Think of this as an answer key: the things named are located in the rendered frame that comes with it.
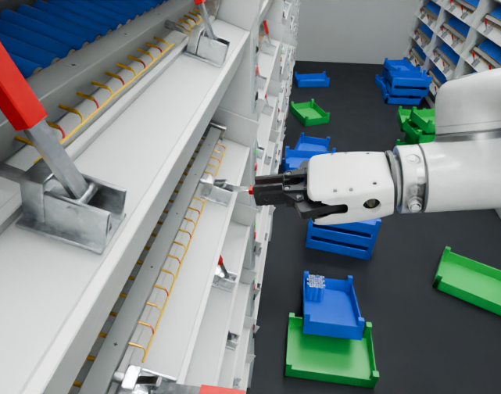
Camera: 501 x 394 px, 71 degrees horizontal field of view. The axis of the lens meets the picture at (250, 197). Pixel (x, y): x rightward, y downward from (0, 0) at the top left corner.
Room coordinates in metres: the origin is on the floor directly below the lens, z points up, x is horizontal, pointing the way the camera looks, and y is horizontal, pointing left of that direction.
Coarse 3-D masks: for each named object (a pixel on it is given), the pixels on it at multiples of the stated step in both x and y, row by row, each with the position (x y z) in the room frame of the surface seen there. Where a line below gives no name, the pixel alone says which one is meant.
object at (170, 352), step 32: (224, 128) 0.53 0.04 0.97; (256, 128) 0.54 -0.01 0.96; (192, 160) 0.46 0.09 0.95; (224, 160) 0.48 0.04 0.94; (160, 224) 0.32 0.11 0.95; (192, 224) 0.33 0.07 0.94; (224, 224) 0.34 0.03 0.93; (192, 256) 0.28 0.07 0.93; (128, 288) 0.22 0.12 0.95; (160, 288) 0.23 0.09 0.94; (192, 288) 0.24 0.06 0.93; (160, 320) 0.20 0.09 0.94; (192, 320) 0.20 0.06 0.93; (96, 352) 0.16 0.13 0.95; (160, 352) 0.17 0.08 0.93; (192, 352) 0.17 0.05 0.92
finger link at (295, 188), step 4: (292, 184) 0.37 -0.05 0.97; (296, 184) 0.37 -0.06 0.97; (300, 184) 0.36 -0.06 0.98; (304, 184) 0.36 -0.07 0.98; (284, 188) 0.36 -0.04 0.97; (288, 188) 0.36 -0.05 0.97; (292, 188) 0.36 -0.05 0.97; (296, 188) 0.36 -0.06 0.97; (300, 188) 0.36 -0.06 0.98; (304, 188) 0.35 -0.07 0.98; (284, 192) 0.36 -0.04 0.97; (288, 192) 0.36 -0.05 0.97; (292, 192) 0.35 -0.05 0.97; (296, 192) 0.35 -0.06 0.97; (300, 192) 0.35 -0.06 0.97; (304, 192) 0.35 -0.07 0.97; (304, 196) 0.35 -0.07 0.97; (308, 196) 0.36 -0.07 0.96; (308, 200) 0.35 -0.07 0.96; (312, 200) 0.36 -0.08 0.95
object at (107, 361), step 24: (216, 144) 0.50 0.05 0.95; (192, 168) 0.41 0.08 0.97; (216, 168) 0.44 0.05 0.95; (192, 192) 0.36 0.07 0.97; (168, 216) 0.31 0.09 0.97; (168, 240) 0.27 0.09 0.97; (144, 264) 0.24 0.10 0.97; (144, 288) 0.21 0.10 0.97; (120, 312) 0.18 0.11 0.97; (120, 336) 0.16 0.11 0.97; (96, 360) 0.14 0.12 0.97; (120, 360) 0.15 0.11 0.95; (144, 360) 0.15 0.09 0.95; (96, 384) 0.12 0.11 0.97
